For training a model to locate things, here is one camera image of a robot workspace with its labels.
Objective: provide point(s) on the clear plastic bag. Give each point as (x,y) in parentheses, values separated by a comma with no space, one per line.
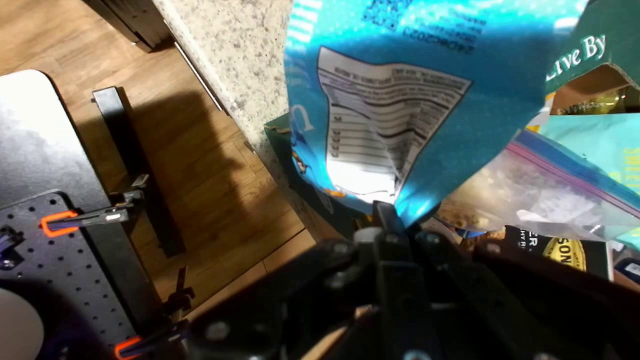
(553,193)

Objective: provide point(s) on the green cardboard box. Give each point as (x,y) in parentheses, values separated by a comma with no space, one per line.
(600,41)

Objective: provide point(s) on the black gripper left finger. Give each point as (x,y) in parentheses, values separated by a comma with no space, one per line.
(332,301)

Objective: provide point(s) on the black snack pack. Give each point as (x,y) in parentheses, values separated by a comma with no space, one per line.
(561,250)

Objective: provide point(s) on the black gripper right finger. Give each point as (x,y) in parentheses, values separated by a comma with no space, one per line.
(492,301)

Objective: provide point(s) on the black electric stove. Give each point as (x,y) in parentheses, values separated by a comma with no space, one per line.
(127,20)

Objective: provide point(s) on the light blue snack pack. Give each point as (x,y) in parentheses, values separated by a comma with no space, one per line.
(413,100)

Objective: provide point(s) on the teal snack bag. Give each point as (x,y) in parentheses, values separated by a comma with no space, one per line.
(600,143)

